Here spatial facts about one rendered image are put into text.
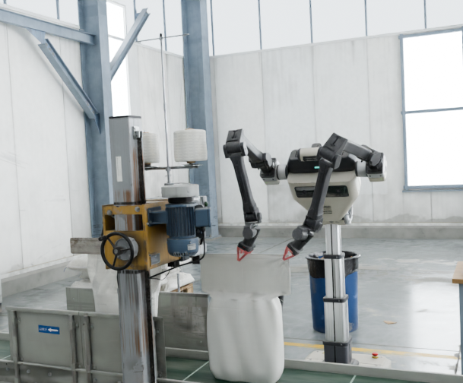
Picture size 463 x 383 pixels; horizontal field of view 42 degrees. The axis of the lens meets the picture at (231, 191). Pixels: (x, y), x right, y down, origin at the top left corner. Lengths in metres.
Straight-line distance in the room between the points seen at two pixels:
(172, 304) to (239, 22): 8.87
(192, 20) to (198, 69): 0.95
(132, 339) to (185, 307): 0.77
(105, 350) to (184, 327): 0.56
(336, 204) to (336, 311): 0.64
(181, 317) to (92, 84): 5.98
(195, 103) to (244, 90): 1.00
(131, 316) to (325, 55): 8.90
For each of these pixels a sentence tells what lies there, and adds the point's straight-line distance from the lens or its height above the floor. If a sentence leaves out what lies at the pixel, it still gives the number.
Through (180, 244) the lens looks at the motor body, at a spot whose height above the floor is 1.14.
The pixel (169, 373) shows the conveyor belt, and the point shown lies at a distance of 3.43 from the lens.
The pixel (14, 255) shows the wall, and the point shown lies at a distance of 8.01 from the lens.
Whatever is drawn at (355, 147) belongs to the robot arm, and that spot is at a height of 1.56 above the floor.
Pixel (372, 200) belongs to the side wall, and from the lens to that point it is 11.07.
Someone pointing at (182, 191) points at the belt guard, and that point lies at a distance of 2.79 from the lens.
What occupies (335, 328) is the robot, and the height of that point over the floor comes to 0.52.
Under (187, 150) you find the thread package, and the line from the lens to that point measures 2.92.
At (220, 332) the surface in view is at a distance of 3.18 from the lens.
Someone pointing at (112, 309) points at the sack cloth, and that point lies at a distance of 3.47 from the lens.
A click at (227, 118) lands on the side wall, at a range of 11.88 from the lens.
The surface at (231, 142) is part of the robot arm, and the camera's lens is 2.94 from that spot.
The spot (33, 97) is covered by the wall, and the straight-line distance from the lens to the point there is 8.38.
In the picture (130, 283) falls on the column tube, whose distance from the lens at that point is 2.93.
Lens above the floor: 1.53
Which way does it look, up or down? 3 degrees down
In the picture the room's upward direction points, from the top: 3 degrees counter-clockwise
